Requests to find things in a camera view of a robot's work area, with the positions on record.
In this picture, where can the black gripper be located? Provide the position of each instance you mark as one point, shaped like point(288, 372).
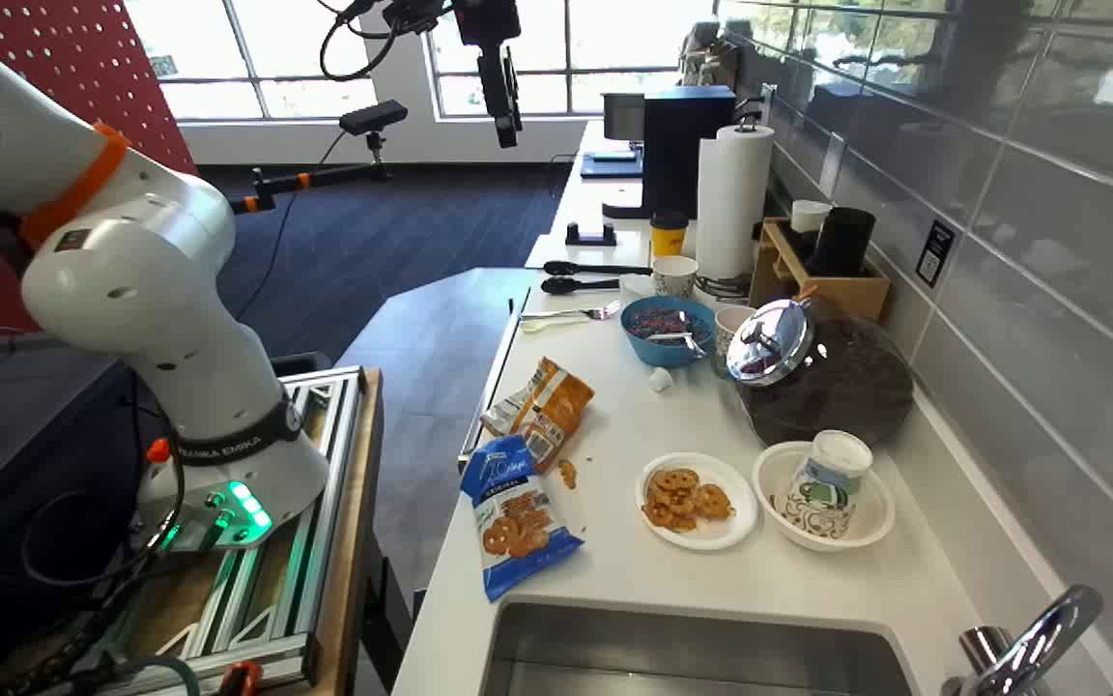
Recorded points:
point(488, 24)

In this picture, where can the white plastic spoon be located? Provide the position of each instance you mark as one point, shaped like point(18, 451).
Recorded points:
point(550, 318)

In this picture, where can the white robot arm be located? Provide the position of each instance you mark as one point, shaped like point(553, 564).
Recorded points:
point(125, 262)

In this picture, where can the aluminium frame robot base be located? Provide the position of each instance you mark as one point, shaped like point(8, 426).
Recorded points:
point(283, 612)

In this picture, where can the blue bowl with beads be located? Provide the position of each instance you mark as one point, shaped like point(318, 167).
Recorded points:
point(671, 329)

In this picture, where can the white bowl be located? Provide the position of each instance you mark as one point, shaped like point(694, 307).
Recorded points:
point(775, 487)

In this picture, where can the black phone stand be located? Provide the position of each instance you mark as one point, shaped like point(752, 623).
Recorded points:
point(590, 237)

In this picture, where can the black coffee machine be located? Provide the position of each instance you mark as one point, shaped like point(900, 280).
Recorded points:
point(674, 128)

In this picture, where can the black tongs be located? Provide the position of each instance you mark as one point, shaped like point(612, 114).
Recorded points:
point(582, 278)

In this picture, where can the yellow cup black lid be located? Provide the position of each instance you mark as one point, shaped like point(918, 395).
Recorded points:
point(667, 237)

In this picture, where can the white paper towel roll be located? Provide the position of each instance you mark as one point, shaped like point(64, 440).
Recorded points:
point(733, 199)

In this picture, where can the small patterned paper cup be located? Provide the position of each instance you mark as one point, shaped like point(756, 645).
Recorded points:
point(674, 278)

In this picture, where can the orange snack bag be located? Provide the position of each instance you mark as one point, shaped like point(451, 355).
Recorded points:
point(546, 412)

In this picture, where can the black cup in organizer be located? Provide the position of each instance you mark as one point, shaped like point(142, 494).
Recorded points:
point(844, 243)

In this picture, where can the wooden organizer box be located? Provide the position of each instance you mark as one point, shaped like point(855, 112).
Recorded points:
point(781, 274)

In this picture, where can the blue snack bag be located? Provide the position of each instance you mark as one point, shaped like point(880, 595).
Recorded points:
point(514, 523)

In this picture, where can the white plate with pretzels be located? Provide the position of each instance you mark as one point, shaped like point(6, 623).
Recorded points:
point(697, 502)

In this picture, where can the dark brown towel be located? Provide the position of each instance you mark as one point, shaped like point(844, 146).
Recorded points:
point(848, 381)

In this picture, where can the patterned paper cup lying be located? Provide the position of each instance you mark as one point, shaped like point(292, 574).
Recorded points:
point(828, 480)

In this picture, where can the steel sink basin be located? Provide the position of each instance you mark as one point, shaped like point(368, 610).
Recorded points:
point(607, 653)

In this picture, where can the chrome faucet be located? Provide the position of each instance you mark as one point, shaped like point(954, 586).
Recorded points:
point(1014, 663)

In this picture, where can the black camera on tripod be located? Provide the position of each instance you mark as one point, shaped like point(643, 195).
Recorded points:
point(363, 123)

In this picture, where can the black wall outlet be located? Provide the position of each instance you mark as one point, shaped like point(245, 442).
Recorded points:
point(933, 253)

